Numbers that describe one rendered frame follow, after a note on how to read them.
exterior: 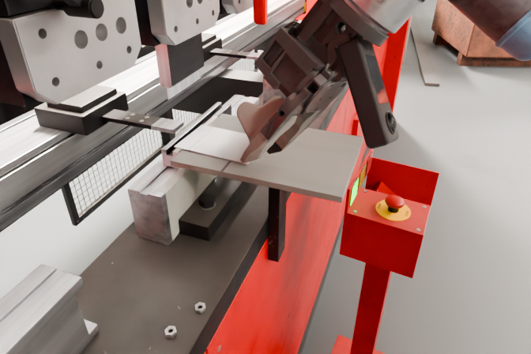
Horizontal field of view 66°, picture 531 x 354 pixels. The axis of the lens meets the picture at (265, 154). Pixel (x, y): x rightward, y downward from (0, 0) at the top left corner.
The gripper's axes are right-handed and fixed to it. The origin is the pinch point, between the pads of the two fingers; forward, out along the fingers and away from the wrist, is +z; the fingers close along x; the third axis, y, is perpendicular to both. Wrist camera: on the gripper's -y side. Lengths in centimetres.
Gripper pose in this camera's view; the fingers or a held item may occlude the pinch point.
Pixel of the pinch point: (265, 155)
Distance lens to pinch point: 51.9
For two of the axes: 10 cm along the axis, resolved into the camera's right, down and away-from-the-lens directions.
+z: -5.8, 6.6, 4.8
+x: -5.1, 1.7, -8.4
